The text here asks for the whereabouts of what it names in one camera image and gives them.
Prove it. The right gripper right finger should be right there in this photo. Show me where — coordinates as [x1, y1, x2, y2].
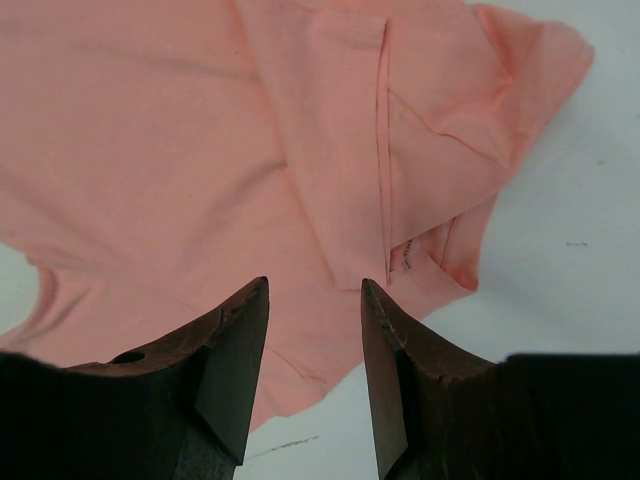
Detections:
[361, 279, 639, 479]

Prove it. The salmon pink t-shirt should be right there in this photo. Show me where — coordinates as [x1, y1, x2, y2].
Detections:
[1, 1, 594, 426]

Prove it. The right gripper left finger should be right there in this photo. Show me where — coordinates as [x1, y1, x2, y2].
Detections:
[1, 277, 269, 479]

